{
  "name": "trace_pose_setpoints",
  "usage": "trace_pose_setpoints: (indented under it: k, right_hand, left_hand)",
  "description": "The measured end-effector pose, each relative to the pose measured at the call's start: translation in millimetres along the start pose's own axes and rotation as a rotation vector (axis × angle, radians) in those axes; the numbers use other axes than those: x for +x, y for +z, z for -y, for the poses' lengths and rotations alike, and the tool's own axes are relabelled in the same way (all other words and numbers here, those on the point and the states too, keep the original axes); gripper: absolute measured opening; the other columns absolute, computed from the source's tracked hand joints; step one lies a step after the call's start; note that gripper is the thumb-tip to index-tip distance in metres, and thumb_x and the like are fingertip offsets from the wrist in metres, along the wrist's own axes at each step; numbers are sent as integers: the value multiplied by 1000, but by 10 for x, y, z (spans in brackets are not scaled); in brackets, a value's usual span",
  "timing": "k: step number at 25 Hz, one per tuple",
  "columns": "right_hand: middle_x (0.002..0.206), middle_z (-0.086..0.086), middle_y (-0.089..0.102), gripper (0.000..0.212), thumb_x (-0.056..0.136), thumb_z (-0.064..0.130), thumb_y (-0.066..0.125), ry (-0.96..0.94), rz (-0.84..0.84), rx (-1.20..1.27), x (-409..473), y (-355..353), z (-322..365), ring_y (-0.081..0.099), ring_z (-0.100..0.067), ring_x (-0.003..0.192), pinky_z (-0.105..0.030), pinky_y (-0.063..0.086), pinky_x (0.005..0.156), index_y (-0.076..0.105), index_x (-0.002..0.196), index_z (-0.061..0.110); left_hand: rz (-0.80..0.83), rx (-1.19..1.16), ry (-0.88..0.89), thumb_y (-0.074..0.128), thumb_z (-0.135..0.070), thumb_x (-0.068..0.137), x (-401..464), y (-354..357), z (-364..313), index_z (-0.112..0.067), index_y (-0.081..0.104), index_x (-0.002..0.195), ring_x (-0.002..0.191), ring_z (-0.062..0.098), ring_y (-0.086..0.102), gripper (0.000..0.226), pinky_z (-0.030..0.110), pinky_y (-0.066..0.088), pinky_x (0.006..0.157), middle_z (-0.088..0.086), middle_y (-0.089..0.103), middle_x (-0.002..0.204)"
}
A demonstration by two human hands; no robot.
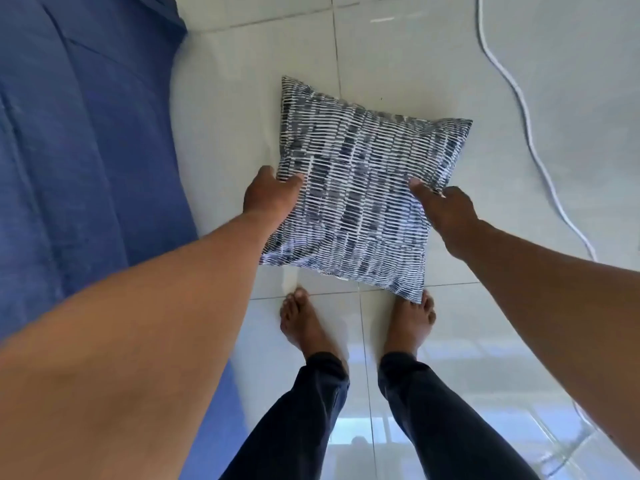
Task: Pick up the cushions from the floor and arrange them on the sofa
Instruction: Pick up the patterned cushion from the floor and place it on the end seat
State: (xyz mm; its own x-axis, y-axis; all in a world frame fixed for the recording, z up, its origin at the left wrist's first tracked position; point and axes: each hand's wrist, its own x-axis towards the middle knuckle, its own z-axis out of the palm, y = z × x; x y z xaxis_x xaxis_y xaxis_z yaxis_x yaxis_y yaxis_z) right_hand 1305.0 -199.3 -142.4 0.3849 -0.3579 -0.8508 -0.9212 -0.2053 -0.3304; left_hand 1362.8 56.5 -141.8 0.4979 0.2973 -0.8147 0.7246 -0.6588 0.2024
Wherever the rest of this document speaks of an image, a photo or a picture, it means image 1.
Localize person's right hand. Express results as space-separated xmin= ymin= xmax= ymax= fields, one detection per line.
xmin=409 ymin=178 xmax=483 ymax=261

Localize person's left hand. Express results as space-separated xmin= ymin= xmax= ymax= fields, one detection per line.
xmin=243 ymin=166 xmax=305 ymax=226

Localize blue white patterned cushion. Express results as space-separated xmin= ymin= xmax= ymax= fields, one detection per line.
xmin=259 ymin=76 xmax=473 ymax=304

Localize person's right forearm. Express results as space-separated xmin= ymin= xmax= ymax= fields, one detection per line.
xmin=442 ymin=221 xmax=640 ymax=470

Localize person's left forearm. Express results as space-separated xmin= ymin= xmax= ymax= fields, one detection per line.
xmin=0 ymin=211 xmax=284 ymax=480

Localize person's right foot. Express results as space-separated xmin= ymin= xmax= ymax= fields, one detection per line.
xmin=382 ymin=290 xmax=437 ymax=359

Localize person's foot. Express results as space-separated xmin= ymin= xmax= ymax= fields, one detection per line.
xmin=382 ymin=290 xmax=437 ymax=359
xmin=279 ymin=288 xmax=349 ymax=375

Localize person's left foot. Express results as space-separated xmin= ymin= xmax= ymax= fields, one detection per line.
xmin=279 ymin=288 xmax=349 ymax=375

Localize blue bed sheet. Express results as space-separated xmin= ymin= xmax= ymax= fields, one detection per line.
xmin=0 ymin=0 xmax=249 ymax=480

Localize person's dark trousers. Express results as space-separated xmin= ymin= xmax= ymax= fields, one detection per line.
xmin=220 ymin=351 xmax=541 ymax=480

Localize white cable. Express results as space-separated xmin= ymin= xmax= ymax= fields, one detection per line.
xmin=475 ymin=0 xmax=599 ymax=262

